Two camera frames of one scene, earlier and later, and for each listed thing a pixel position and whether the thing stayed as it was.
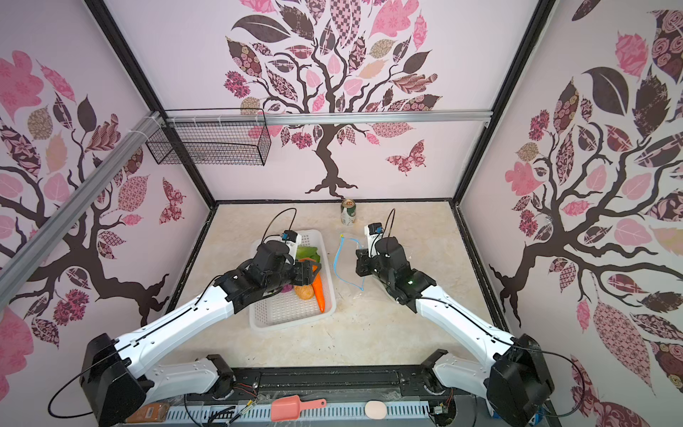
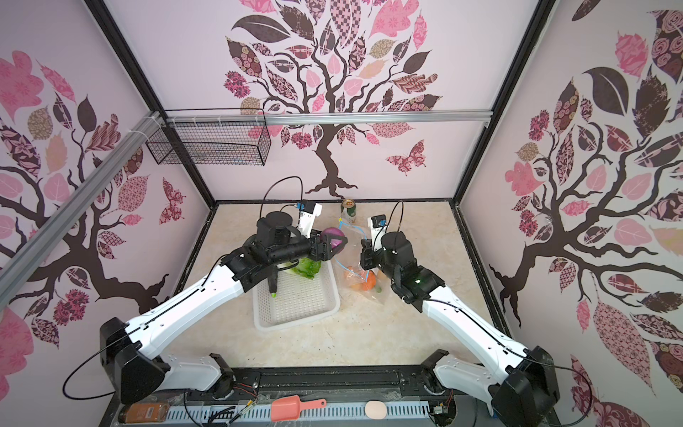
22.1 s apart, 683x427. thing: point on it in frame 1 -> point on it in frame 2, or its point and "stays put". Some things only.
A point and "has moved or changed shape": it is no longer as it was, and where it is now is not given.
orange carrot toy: x=317 y=287 -> x=371 y=282
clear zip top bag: x=345 y=262 has moved or changed shape
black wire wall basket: x=214 y=136 stays put
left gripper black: x=304 y=272 -> x=326 y=252
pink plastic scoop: x=288 y=407 stays put
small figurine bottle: x=349 y=212 stays put
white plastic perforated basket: x=285 y=308 stays put
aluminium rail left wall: x=16 y=269 stays put
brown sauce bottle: x=150 y=413 stays put
